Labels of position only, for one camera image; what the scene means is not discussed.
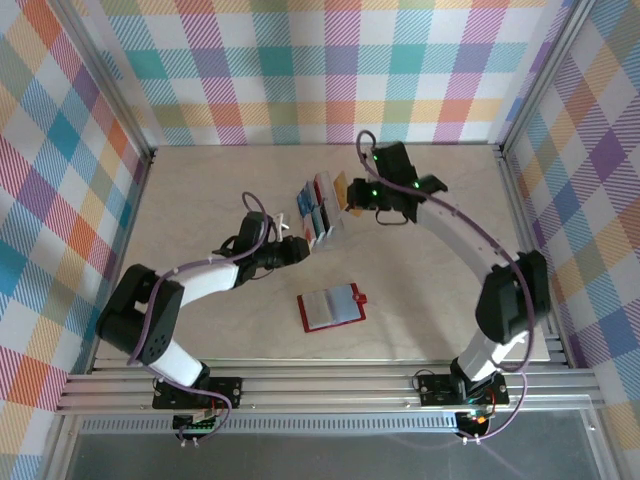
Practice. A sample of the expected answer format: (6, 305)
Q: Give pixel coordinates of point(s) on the salmon and white card stack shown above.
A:
(307, 235)

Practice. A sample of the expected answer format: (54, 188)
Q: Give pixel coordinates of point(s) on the clear acrylic card stand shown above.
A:
(334, 227)

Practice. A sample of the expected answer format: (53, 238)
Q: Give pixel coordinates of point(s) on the plain gold card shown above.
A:
(340, 187)

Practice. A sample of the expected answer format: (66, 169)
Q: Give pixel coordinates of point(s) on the red leather card holder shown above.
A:
(330, 306)

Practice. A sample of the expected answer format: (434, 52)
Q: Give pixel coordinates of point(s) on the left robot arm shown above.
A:
(210, 280)

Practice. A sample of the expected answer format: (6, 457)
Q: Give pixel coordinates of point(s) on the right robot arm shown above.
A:
(465, 235)

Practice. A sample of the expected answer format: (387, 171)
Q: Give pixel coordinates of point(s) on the green AION card stack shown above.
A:
(316, 222)

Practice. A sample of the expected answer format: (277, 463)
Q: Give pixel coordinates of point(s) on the black card stack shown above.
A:
(325, 219)

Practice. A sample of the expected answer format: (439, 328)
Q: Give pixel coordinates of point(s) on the blue VIP card stack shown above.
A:
(305, 200)

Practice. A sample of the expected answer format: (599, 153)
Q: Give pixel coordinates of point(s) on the red card stack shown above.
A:
(316, 192)

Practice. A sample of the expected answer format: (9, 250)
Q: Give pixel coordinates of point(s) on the small circuit board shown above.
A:
(475, 422)
(200, 427)

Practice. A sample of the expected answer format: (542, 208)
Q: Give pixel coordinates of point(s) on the aluminium side rail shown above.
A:
(129, 225)
(520, 210)

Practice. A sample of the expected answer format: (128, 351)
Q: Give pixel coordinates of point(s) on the aluminium front rail assembly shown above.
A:
(325, 385)

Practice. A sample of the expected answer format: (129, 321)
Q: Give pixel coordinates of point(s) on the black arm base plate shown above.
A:
(230, 387)
(432, 390)

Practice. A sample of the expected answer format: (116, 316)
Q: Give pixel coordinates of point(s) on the aluminium corner post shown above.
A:
(105, 75)
(542, 75)

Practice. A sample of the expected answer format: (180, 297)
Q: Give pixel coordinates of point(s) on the aluminium frame leg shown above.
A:
(601, 450)
(59, 450)

